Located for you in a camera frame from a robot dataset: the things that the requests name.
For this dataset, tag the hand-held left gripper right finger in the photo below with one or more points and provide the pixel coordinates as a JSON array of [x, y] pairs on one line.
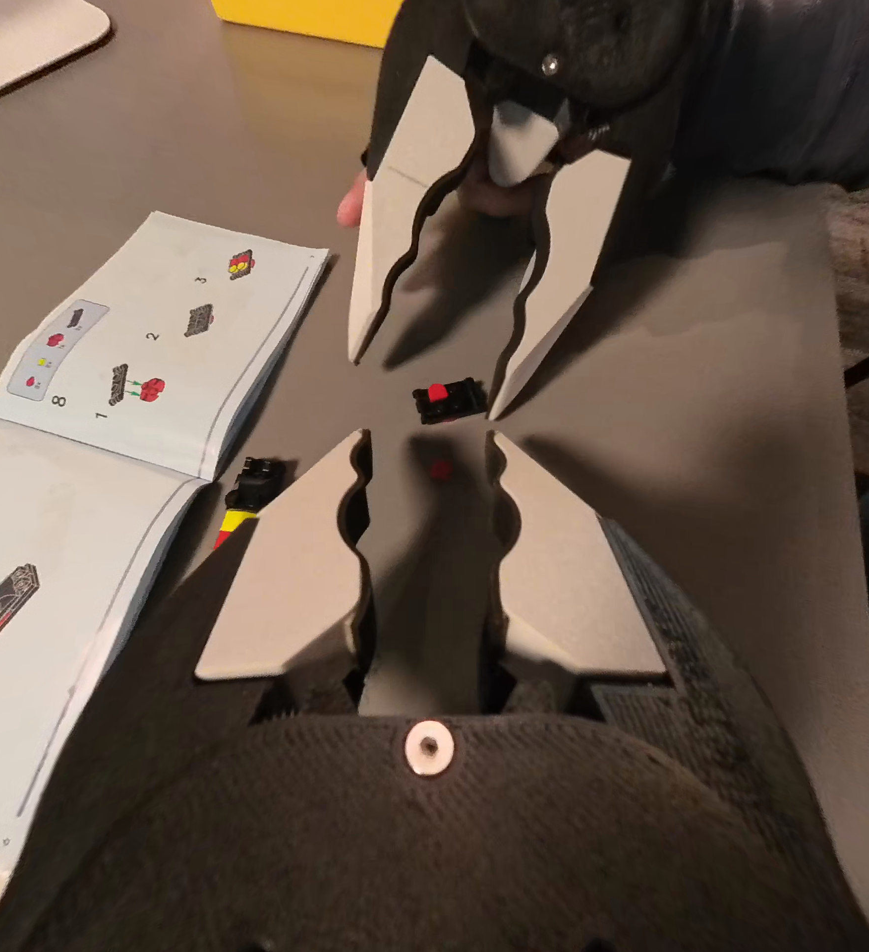
[[575, 587]]

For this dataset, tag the yellow plastic bin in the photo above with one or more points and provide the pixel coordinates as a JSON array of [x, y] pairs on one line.
[[293, 18]]

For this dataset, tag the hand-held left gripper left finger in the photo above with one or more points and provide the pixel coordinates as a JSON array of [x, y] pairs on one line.
[[293, 587]]

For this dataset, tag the white stand base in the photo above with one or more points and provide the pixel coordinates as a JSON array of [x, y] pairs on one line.
[[18, 44]]

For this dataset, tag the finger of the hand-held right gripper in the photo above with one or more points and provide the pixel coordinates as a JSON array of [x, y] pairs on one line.
[[583, 223], [404, 171]]

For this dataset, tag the open instruction booklet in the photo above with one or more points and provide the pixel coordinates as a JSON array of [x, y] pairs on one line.
[[129, 372]]

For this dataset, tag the black yellow red lego car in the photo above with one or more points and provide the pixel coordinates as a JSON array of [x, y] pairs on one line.
[[256, 483]]

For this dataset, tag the black lego plate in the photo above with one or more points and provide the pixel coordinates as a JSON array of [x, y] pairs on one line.
[[464, 401]]

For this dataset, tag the person's right forearm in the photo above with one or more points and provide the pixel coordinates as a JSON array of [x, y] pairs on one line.
[[813, 89]]

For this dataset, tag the person's right hand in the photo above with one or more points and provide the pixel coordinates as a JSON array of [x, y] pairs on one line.
[[501, 199]]

